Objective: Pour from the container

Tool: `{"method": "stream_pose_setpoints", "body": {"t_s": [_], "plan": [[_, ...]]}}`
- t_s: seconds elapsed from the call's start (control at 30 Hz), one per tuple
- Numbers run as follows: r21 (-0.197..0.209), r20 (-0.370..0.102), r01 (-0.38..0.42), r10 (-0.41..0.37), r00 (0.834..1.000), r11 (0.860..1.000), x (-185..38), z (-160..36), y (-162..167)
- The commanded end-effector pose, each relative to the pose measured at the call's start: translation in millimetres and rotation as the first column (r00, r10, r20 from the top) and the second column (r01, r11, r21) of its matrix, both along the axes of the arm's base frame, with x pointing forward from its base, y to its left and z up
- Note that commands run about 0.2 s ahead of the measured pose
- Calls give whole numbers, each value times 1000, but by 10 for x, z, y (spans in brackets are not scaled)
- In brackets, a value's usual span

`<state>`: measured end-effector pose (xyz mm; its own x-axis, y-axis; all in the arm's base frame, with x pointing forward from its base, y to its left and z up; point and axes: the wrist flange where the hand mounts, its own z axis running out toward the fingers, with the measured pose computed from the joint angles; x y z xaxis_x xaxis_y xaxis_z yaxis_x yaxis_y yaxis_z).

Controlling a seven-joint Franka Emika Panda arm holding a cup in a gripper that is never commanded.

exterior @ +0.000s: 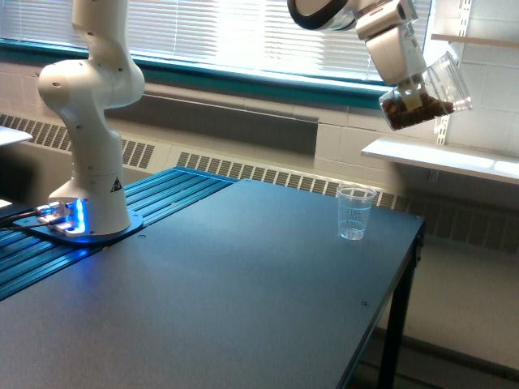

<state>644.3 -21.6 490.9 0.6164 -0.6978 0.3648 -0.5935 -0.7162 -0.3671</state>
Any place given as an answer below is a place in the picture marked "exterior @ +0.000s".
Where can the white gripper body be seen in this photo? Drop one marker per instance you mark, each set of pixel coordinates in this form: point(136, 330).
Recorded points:
point(386, 29)

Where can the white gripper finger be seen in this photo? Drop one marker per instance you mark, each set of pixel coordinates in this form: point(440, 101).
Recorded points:
point(410, 92)

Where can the clear cup with brown pellets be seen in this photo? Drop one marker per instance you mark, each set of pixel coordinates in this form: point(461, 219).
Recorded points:
point(398, 117)

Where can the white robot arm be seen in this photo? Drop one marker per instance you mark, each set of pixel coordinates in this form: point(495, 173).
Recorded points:
point(92, 203)

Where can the wooden upper shelf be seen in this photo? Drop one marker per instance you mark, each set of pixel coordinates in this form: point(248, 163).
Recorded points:
point(475, 41)

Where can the white window blinds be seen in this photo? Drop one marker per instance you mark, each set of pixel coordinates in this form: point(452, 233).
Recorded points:
point(246, 37)

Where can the clear plastic cup on table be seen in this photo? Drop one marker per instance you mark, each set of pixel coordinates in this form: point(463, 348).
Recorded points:
point(354, 207)

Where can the baseboard radiator grille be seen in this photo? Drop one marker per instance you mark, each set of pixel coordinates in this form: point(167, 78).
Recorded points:
point(470, 223)

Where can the black table leg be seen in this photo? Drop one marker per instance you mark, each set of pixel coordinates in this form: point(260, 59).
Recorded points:
point(397, 315)

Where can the white object at left edge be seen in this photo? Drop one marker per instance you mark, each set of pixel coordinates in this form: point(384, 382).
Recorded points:
point(10, 136)

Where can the white shelf bracket rail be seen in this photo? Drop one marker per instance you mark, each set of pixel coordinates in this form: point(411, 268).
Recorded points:
point(448, 33)

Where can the white wall shelf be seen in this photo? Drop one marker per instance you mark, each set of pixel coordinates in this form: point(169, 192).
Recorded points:
point(445, 158)

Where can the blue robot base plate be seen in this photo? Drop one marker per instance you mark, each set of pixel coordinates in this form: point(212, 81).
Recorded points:
point(53, 233)

